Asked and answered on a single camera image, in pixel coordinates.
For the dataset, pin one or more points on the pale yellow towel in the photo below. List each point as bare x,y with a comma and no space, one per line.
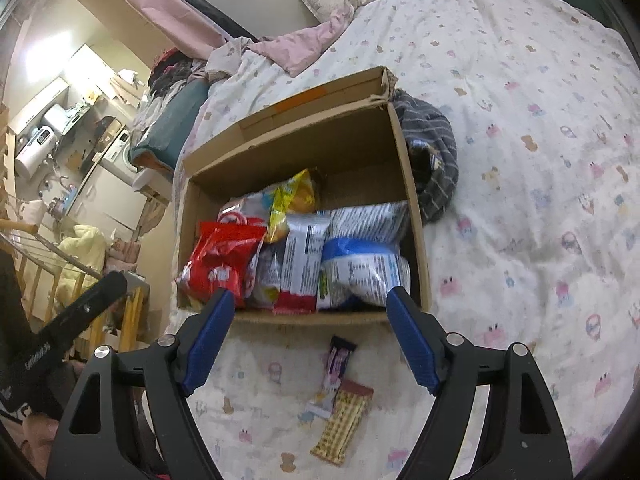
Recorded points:
82,255

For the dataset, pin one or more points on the white washing machine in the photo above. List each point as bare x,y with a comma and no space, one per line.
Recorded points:
122,157

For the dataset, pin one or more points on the black curved bar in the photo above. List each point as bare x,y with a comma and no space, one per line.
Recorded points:
210,2

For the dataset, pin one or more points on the grey striped cloth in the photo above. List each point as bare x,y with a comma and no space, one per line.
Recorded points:
435,160

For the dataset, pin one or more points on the pink blanket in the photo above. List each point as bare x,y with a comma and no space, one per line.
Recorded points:
300,45

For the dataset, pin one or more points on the white red snack packet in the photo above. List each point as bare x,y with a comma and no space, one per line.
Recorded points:
245,210

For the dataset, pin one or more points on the teal cushion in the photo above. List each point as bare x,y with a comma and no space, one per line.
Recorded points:
170,125

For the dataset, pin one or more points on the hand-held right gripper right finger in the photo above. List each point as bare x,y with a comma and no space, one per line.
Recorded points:
412,340

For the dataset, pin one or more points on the cardboard box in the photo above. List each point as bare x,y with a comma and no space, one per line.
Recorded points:
345,135

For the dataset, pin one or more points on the white cabinet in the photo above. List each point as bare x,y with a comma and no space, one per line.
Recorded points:
112,200

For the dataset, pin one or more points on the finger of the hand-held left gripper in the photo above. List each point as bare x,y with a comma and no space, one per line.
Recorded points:
75,315
12,300

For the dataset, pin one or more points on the white printed blanket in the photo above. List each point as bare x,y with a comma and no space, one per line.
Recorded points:
525,160

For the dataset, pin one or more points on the silver red snack packet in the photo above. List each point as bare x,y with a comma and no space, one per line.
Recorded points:
295,265

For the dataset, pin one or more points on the pile of clothes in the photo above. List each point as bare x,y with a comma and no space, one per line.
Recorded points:
175,72

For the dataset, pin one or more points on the white water heater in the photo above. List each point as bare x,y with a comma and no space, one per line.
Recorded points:
32,152

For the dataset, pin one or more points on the pink curtain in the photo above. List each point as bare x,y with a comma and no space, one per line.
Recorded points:
165,5

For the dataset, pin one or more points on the purple candy bar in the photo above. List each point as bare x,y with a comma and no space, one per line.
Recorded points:
335,370

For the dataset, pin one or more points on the wooden drying rack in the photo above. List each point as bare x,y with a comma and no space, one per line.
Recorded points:
40,270

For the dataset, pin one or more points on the yellow checkered snack packet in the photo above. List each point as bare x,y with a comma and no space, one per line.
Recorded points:
345,425

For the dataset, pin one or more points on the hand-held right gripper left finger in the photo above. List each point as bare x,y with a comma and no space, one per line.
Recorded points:
210,340

